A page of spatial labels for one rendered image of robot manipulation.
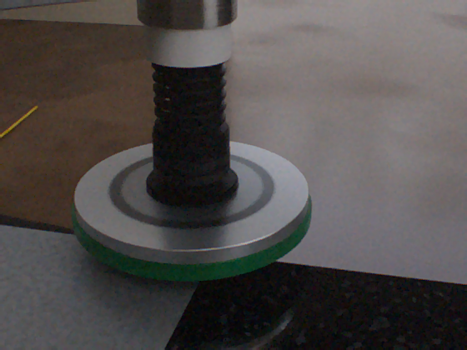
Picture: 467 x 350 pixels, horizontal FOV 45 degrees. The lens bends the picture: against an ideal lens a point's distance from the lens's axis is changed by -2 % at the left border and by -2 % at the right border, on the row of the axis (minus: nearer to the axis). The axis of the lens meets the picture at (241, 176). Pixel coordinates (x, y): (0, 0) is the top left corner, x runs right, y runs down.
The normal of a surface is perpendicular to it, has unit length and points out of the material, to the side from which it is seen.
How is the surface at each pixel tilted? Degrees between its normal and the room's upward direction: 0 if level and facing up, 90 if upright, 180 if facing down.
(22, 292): 0
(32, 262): 0
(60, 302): 0
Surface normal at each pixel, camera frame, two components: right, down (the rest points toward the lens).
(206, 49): 0.49, 0.40
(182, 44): -0.07, 0.45
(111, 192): 0.01, -0.89
